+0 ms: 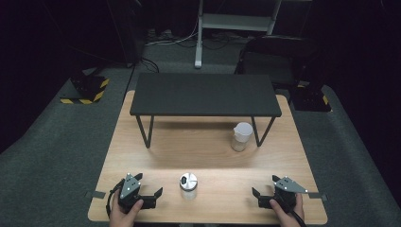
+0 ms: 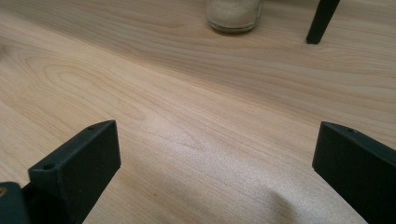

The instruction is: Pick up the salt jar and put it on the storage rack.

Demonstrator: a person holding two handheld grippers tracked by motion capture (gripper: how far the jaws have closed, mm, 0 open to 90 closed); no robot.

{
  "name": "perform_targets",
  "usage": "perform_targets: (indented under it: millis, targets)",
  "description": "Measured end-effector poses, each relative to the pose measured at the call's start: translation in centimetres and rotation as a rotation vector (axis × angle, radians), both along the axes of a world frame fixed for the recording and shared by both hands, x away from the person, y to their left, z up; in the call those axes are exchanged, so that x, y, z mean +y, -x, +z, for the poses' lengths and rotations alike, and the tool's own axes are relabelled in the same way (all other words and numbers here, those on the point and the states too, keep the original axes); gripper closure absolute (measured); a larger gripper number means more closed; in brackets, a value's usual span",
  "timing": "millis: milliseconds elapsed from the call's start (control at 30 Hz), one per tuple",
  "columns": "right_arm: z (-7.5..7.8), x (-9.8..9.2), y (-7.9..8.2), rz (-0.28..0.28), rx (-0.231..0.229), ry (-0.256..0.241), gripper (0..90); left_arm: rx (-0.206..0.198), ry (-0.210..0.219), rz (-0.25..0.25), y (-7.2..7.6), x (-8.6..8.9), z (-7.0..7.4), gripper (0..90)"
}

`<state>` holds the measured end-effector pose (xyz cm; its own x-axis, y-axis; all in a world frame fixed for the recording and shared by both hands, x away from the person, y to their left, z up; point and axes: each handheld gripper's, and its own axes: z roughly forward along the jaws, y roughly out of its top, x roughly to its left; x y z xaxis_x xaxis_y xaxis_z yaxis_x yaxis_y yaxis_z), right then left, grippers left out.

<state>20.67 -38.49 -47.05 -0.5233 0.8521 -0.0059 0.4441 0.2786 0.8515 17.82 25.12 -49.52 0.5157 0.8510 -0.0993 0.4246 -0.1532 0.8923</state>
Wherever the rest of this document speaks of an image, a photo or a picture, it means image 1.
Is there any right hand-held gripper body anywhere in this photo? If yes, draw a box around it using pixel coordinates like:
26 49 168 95
258 175 309 211

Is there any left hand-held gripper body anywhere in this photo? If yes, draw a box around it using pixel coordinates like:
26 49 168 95
110 172 157 214

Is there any clear beaker with white funnel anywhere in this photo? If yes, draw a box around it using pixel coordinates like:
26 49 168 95
230 121 254 153

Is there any person's right hand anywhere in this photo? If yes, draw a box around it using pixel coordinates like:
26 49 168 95
269 193 305 227

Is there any person's left hand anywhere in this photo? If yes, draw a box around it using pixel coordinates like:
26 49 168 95
109 191 145 227

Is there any grey tape strip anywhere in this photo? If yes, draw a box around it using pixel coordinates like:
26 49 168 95
307 191 329 201
84 190 107 200

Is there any black yellow-striped stand base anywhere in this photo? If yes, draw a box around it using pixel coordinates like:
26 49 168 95
60 73 111 105
288 82 333 114

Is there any black metal-legged shelf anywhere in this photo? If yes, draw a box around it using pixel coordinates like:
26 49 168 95
129 72 283 149

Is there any black chair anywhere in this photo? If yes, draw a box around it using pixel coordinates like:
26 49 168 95
234 34 320 90

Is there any dark cabinet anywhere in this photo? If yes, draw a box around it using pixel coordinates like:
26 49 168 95
106 0 147 68

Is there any white metal stand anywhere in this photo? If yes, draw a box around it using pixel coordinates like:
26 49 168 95
194 0 282 69

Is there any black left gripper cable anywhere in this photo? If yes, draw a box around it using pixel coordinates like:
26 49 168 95
105 179 126 219

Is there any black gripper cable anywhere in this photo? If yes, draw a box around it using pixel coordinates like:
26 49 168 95
105 179 126 219
282 198 307 227

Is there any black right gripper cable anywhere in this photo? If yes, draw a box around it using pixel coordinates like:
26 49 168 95
282 198 307 227

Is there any black floor cable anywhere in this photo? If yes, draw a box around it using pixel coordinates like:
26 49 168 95
139 57 161 74

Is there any white floor cable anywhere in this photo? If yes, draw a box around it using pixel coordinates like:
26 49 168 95
145 17 201 47

